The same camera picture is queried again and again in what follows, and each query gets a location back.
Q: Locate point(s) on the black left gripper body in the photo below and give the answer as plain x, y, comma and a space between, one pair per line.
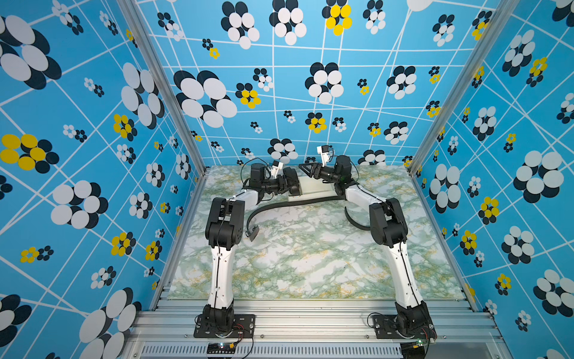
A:
279, 189

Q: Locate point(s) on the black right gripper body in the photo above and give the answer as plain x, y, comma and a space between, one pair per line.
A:
327, 175

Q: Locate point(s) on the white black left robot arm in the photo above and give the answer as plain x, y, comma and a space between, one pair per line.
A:
225, 229

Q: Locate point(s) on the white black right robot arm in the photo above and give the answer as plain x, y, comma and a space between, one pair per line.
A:
388, 228

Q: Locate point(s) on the white plastic storage tray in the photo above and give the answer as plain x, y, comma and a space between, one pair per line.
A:
310, 189

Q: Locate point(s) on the left green circuit board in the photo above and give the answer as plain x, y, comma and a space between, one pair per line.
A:
225, 349

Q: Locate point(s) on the green circuit board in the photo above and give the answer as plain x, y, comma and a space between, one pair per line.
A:
414, 350
225, 349

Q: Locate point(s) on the right green circuit board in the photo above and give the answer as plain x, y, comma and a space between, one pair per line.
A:
414, 350

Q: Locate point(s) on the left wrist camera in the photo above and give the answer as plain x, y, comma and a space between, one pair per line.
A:
276, 169

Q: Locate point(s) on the left aluminium corner post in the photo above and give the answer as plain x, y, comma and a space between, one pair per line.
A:
136, 24

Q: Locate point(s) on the aluminium corner post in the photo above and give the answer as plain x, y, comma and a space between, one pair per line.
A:
500, 18
136, 24

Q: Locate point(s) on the aluminium front frame rail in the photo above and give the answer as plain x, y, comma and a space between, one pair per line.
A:
315, 329

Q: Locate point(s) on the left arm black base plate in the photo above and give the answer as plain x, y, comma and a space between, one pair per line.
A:
243, 327

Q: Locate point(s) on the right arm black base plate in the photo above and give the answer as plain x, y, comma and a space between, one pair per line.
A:
386, 327

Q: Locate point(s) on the right aluminium corner post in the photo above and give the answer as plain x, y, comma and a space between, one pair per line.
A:
500, 18

